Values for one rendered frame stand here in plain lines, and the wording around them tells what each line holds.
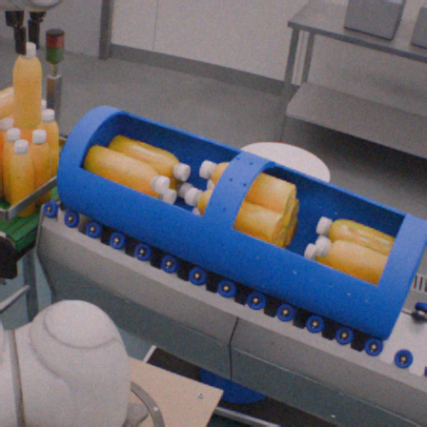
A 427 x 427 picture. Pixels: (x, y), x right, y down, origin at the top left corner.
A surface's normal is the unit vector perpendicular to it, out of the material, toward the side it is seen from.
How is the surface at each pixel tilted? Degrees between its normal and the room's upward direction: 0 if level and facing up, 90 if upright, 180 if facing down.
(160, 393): 0
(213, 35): 90
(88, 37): 90
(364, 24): 90
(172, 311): 70
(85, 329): 6
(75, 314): 7
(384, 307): 83
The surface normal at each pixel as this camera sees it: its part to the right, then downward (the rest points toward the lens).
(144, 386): 0.12, -0.82
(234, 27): -0.34, 0.50
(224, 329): -0.40, 0.15
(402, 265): -0.23, -0.29
